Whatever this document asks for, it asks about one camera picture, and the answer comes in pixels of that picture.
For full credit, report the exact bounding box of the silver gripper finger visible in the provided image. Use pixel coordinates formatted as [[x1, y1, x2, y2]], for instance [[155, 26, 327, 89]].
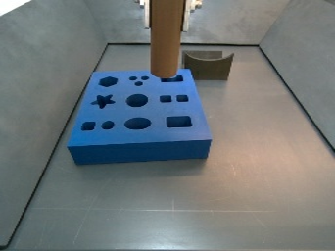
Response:
[[181, 0, 203, 32], [137, 0, 151, 29]]

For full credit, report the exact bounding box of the brown wooden cylinder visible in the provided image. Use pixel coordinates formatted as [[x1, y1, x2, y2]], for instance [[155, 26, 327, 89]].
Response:
[[151, 0, 184, 78]]

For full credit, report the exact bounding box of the blue foam shape board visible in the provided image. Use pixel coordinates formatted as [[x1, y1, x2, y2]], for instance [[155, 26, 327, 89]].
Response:
[[67, 69, 212, 165]]

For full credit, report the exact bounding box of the black curved bracket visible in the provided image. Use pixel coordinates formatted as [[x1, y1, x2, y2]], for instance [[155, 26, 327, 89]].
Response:
[[181, 50, 235, 80]]

